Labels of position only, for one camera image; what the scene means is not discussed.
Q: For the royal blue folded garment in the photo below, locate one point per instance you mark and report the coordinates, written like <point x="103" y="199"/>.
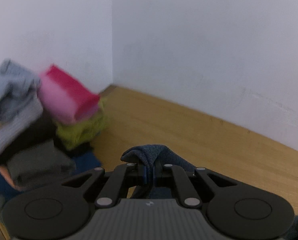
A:
<point x="83" y="163"/>

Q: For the dark blue pants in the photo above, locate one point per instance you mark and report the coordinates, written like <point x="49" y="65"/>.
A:
<point x="154" y="157"/>

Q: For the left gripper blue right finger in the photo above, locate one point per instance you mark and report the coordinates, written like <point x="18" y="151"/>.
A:
<point x="170" y="181"/>

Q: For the light grey folded garment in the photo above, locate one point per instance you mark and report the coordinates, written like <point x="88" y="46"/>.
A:
<point x="19" y="103"/>

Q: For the green folded garment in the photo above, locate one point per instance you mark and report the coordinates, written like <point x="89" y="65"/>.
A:
<point x="84" y="131"/>

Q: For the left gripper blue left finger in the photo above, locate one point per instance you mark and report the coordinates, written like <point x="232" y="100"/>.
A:
<point x="112" y="187"/>

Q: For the pink folded garment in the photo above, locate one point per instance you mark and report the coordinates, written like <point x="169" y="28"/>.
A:
<point x="67" y="100"/>

